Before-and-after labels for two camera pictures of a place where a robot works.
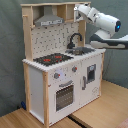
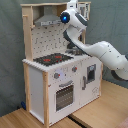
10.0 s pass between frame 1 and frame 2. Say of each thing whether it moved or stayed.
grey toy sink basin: stayed
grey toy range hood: stayed
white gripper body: moved
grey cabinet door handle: stayed
